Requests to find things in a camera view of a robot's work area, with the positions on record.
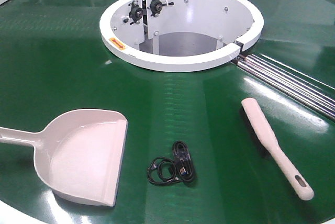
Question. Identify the pink plastic dustpan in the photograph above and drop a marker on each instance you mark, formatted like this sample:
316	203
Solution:
78	154

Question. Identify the black bearing mount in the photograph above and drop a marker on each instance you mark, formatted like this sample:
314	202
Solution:
156	6
136	12

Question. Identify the green conveyor belt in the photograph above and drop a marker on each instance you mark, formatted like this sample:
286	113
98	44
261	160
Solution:
191	154

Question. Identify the steel rollers right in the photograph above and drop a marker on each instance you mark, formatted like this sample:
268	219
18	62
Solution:
287	82

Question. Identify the beige hand brush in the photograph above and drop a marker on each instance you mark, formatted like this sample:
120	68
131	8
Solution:
268	139

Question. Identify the white outer rim bottom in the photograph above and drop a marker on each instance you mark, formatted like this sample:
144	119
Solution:
12	215

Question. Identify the black bearing mount left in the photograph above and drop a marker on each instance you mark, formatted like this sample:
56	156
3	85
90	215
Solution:
136	12

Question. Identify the black bearing mount right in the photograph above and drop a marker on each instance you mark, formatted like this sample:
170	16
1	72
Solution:
156	6

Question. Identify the orange warning sticker front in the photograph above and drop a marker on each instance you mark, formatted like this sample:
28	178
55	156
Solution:
118	43

